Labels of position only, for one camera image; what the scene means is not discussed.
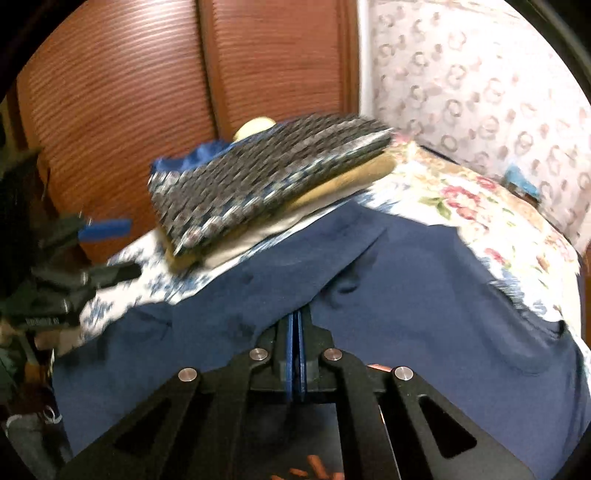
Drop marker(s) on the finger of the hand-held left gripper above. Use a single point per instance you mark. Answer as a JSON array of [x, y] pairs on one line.
[[121, 272], [107, 228]]

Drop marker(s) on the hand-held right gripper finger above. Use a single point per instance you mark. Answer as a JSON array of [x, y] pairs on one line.
[[290, 360], [299, 360]]

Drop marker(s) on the navy blue garment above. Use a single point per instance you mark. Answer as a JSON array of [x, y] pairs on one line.
[[415, 300]]

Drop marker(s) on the blue floral white blanket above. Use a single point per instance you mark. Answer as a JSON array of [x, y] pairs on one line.
[[138, 286]]

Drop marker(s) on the blue satin garment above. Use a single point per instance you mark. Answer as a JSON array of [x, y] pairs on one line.
[[194, 157]]

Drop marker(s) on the wooden louvered wardrobe door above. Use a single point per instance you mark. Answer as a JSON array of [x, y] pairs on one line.
[[115, 115], [277, 60]]

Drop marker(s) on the black silver-dotted folded garment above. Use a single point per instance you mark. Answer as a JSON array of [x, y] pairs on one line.
[[258, 184]]

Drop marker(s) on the tan folded garment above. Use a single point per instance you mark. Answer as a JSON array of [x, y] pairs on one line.
[[351, 177]]

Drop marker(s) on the red floral bedspread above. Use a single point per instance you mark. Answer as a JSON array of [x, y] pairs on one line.
[[485, 217]]

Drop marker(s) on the light blue cloth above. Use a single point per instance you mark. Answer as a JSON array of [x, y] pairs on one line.
[[521, 181]]

